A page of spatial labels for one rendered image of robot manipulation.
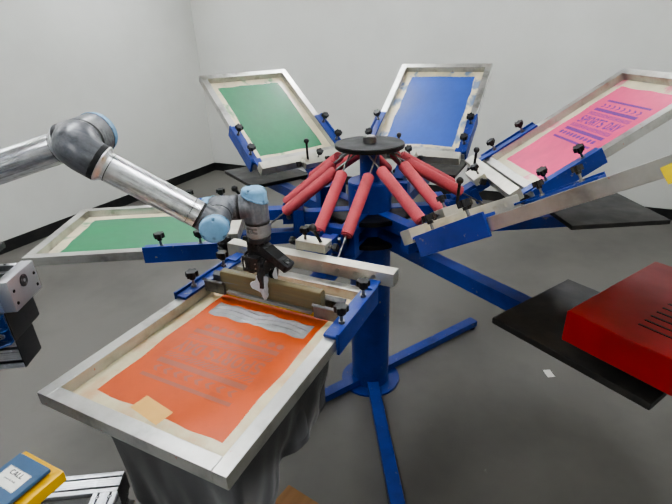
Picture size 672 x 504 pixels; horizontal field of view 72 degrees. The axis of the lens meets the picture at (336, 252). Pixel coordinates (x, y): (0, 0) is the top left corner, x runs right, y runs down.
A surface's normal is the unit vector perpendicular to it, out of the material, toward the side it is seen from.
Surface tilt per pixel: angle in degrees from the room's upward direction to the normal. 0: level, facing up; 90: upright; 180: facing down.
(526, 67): 90
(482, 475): 0
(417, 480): 0
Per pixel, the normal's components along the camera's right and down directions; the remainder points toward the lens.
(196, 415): -0.04, -0.90
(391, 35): -0.44, 0.40
